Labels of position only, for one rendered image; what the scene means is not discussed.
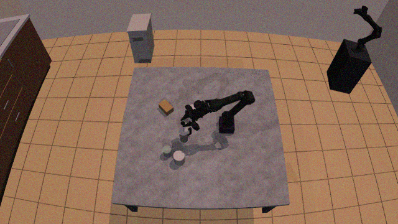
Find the brown rectangular block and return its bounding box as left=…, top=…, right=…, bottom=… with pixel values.
left=159, top=99, right=174, bottom=115

